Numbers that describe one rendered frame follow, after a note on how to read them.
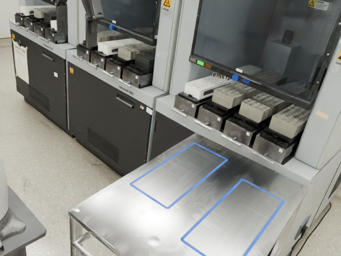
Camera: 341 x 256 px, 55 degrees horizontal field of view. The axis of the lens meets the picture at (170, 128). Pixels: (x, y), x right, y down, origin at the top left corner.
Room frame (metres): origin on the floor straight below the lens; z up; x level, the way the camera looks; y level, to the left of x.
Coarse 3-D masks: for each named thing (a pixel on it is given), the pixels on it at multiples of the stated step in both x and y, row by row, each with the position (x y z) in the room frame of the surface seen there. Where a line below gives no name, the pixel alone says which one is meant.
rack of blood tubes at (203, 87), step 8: (200, 80) 1.56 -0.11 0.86; (208, 80) 1.58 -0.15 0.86; (216, 80) 1.60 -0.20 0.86; (224, 80) 1.62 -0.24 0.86; (232, 80) 1.64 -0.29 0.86; (192, 88) 1.46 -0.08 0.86; (200, 88) 1.46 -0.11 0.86; (208, 88) 1.48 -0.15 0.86; (192, 96) 1.45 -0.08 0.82; (200, 96) 1.44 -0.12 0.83
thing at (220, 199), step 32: (160, 160) 0.88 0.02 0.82; (192, 160) 0.91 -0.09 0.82; (224, 160) 0.94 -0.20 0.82; (128, 192) 0.71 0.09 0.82; (160, 192) 0.73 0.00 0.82; (192, 192) 0.75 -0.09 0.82; (224, 192) 0.77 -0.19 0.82; (256, 192) 0.79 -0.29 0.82; (288, 192) 0.82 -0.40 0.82; (96, 224) 0.57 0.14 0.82; (128, 224) 0.59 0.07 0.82; (160, 224) 0.61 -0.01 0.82; (192, 224) 0.62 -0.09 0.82; (224, 224) 0.64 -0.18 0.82; (256, 224) 0.66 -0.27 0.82; (288, 224) 0.84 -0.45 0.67
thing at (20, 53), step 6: (18, 48) 2.55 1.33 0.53; (24, 48) 2.48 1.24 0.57; (18, 54) 2.55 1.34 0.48; (24, 54) 2.48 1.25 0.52; (18, 60) 2.56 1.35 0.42; (24, 60) 2.48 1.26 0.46; (18, 66) 2.57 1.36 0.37; (24, 66) 2.49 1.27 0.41; (18, 72) 2.57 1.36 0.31; (24, 72) 2.50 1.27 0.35; (24, 78) 2.51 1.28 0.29
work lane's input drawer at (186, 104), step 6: (180, 96) 1.46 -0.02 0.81; (186, 96) 1.45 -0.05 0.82; (210, 96) 1.49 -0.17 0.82; (180, 102) 1.45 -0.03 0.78; (186, 102) 1.43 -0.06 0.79; (192, 102) 1.41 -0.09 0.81; (198, 102) 1.42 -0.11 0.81; (204, 102) 1.44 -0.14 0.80; (174, 108) 1.42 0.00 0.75; (180, 108) 1.45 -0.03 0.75; (186, 108) 1.42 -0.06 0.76; (192, 108) 1.40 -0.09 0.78; (198, 108) 1.41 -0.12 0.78; (180, 114) 1.39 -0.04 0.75; (192, 114) 1.40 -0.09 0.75
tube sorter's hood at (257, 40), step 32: (224, 0) 1.46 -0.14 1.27; (256, 0) 1.37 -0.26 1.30; (288, 0) 1.29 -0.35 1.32; (320, 0) 1.22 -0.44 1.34; (224, 32) 1.44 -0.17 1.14; (256, 32) 1.34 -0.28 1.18; (288, 32) 1.26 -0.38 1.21; (320, 32) 1.19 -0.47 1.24; (224, 64) 1.41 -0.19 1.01; (256, 64) 1.32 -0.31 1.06; (288, 64) 1.24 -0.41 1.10; (320, 64) 1.17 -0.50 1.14; (288, 96) 1.20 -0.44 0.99
